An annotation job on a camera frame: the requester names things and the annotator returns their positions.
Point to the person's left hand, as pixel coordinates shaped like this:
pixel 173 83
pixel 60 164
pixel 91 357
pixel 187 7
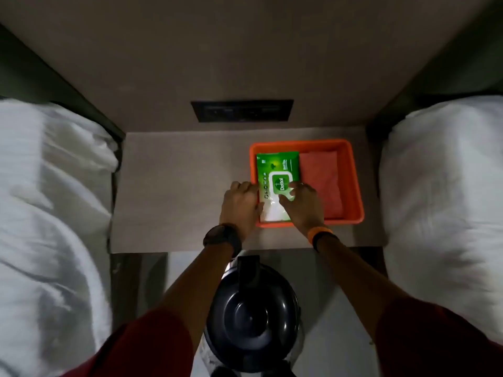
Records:
pixel 237 210

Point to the person's right hand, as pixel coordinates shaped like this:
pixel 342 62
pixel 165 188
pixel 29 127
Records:
pixel 304 210

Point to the green wet wipe packet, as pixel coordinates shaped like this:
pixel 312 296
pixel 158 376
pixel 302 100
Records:
pixel 277 168

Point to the black trash bin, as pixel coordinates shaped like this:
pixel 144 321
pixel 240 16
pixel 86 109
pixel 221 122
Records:
pixel 251 318

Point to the person's right forearm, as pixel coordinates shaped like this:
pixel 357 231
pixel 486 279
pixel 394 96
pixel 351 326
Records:
pixel 353 282

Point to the person's left forearm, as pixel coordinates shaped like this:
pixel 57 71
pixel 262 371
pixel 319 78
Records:
pixel 200 286

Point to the person's left red sleeve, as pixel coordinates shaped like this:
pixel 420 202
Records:
pixel 145 349

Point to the person's red sleeve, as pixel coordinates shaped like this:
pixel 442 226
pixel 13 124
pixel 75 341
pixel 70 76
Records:
pixel 145 349
pixel 432 341

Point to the person's right red sleeve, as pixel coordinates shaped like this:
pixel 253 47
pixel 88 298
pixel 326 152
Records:
pixel 432 341

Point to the orange wristband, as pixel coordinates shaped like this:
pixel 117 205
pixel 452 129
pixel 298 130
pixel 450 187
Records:
pixel 316 231

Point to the black wristwatch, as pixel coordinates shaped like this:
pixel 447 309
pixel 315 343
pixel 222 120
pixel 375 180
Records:
pixel 222 235

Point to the black wristband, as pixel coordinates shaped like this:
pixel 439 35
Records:
pixel 324 238

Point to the pink folded cloth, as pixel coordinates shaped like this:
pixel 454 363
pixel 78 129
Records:
pixel 322 176

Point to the orange plastic tray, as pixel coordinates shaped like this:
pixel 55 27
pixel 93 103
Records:
pixel 349 180

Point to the grey bedside table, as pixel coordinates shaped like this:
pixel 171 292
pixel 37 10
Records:
pixel 177 184

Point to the white bed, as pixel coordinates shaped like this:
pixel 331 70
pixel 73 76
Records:
pixel 47 215
pixel 444 200

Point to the dark green headboard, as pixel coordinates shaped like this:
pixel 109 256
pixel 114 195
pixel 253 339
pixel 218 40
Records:
pixel 463 66
pixel 23 74

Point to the black wall socket panel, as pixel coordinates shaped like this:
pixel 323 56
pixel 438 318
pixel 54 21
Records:
pixel 241 110

